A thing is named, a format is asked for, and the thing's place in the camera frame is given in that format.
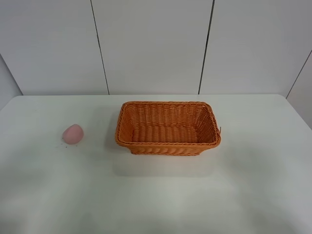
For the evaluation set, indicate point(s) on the orange woven basket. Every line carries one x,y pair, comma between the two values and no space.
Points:
167,128

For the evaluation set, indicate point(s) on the pink peach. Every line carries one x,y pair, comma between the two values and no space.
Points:
73,134

